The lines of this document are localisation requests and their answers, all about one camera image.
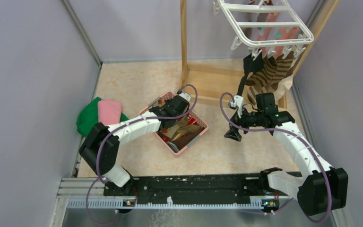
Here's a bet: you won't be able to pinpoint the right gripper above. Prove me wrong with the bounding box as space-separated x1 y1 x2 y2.
224 104 264 141

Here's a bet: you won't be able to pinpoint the black sock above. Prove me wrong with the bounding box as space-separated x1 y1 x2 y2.
237 54 264 96

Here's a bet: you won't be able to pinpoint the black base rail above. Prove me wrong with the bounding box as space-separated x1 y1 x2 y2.
103 174 288 215

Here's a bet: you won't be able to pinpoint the striped socks in basket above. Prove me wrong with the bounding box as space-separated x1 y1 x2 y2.
156 113 206 151

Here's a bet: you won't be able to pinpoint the pink plastic basket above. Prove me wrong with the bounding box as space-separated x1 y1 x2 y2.
138 91 209 157

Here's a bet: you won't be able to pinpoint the wooden rack stand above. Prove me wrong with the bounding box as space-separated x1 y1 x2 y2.
180 0 339 105

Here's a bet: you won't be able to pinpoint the pink folded cloth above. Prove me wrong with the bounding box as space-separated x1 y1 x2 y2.
97 100 122 125

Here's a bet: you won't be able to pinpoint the pink sock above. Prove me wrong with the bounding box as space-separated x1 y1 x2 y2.
257 12 299 59

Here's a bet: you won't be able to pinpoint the green cloth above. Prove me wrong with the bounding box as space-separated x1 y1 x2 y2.
76 97 129 137

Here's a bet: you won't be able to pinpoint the white clip hanger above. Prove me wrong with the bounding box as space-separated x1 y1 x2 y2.
213 0 314 59

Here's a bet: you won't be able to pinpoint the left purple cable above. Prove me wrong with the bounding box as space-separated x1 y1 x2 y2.
85 84 199 227

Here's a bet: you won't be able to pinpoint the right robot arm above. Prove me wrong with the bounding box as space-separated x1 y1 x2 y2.
225 93 348 216

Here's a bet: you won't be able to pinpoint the maroon striped sock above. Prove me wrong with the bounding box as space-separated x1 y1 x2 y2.
242 0 261 40

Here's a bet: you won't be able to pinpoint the purple cable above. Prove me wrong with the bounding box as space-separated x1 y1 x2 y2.
219 91 332 224
85 84 199 227

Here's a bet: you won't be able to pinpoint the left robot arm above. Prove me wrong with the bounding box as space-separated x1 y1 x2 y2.
79 91 191 195

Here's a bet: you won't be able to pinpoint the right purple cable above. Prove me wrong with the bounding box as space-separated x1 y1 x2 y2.
219 91 332 224

